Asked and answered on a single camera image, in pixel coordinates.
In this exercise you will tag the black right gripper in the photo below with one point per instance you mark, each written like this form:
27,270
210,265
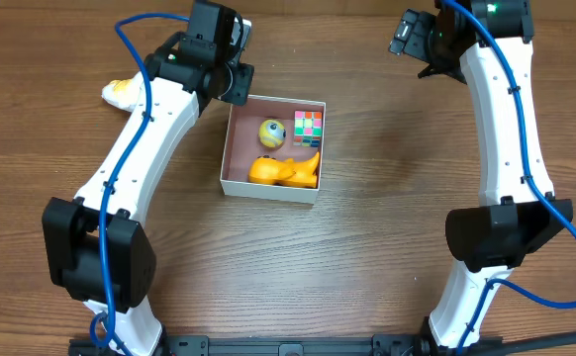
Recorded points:
418,44

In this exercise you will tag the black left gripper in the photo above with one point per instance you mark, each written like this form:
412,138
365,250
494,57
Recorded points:
239,83

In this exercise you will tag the yellow ball with grey eye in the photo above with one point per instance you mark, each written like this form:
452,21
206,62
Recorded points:
272,133

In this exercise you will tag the colourful puzzle cube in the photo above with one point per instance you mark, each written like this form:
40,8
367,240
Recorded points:
308,128

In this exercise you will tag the orange dinosaur toy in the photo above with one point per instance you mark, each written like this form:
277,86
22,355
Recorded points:
290,173

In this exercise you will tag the white plush duck toy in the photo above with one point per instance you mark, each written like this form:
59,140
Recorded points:
123,94

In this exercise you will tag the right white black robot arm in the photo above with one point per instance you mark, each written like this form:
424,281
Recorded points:
486,45

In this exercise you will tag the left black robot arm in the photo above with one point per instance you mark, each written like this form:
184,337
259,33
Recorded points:
96,246

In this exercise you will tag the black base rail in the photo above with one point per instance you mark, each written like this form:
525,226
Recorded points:
376,345

